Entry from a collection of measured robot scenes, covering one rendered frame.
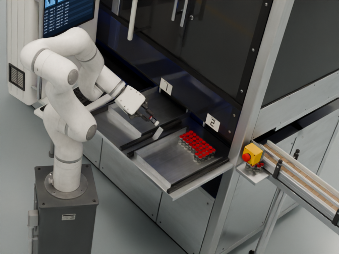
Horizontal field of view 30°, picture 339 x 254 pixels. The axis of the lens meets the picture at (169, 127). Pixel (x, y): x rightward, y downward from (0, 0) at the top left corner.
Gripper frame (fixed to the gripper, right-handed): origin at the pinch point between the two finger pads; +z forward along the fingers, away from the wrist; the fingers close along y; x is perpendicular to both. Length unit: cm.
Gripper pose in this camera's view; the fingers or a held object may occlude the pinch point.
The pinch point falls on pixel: (148, 115)
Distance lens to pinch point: 271.0
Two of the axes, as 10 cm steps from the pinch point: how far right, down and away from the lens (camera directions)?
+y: -6.1, 7.5, -2.6
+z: 7.5, 6.5, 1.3
